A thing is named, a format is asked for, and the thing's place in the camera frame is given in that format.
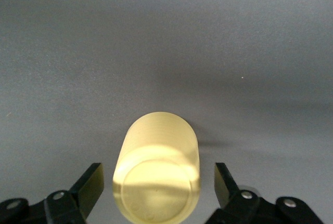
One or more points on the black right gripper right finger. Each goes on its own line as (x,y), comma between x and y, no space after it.
(226,187)

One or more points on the yellow plastic cup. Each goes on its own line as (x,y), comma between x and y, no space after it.
(156,169)

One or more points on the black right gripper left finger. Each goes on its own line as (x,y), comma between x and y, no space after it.
(88,187)

